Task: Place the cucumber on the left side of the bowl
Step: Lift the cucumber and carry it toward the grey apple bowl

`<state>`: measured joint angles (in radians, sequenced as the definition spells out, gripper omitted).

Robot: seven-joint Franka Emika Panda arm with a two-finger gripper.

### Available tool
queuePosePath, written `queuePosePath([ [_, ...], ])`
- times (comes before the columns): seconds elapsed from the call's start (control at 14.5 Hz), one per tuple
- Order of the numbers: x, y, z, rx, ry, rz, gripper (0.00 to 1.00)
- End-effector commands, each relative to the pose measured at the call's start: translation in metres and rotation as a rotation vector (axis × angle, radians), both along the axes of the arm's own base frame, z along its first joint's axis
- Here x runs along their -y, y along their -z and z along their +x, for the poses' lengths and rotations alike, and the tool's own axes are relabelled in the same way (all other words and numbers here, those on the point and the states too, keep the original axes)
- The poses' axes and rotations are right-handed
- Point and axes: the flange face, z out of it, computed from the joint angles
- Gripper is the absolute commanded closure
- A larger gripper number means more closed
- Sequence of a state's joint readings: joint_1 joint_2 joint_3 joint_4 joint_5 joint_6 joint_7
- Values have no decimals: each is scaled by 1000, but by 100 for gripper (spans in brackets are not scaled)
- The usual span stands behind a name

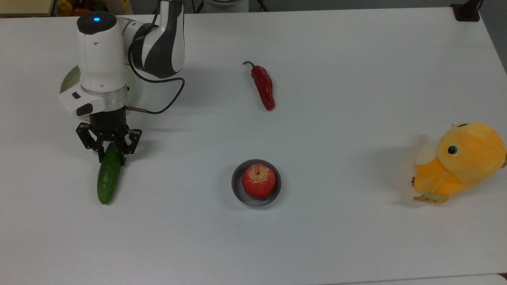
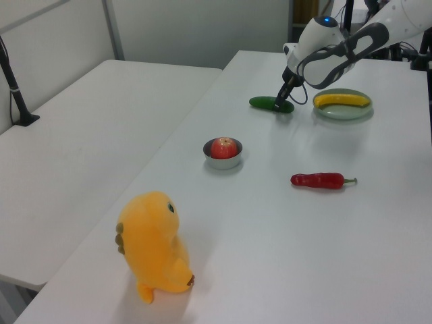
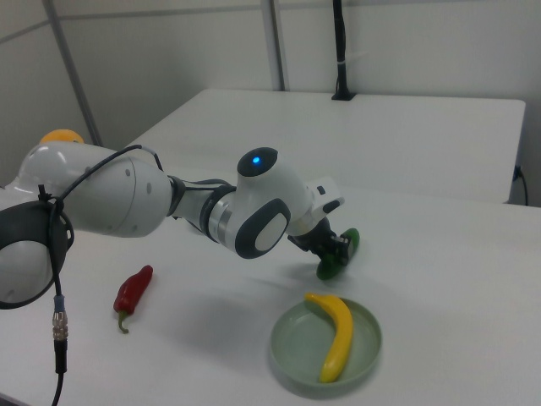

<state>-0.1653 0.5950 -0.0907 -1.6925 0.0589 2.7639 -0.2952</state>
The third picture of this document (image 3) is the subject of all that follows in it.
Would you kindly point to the pale green plate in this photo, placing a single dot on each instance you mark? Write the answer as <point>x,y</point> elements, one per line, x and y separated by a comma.
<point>296,351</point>

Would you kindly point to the white folding table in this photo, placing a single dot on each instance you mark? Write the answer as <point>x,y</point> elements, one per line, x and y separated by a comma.
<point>338,139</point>

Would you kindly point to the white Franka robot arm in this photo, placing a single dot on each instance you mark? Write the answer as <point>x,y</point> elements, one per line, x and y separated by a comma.
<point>118,199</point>

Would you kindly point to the orange plush toy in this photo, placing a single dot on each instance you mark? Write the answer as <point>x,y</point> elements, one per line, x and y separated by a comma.
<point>61,136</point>

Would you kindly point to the red chili pepper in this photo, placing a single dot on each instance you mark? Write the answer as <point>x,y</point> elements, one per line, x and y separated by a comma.
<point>133,289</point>

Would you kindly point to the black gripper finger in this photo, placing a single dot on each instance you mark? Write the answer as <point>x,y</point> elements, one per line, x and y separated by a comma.
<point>343,249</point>
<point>323,245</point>

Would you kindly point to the yellow toy banana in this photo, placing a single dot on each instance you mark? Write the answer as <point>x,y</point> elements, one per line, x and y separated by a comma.
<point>342,334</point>

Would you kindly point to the black pole with white band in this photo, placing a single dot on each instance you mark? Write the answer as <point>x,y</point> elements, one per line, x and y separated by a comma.
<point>341,42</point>

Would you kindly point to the green cucumber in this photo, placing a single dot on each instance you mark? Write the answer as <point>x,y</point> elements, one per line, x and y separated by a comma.
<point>329,270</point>

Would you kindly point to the dark robot gripper body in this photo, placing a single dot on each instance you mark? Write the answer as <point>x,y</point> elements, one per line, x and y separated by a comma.
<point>325,194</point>

